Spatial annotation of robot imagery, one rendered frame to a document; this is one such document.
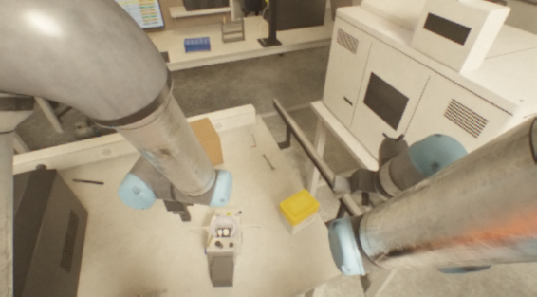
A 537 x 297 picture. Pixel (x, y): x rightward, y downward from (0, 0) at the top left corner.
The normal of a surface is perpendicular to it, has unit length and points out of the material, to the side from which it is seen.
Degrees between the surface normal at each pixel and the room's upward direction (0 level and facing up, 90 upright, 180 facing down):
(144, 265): 0
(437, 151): 25
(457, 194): 87
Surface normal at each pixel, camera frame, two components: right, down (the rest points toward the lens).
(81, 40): 0.69, 0.18
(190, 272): 0.00, -0.76
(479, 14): -0.93, 0.23
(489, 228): -0.84, 0.46
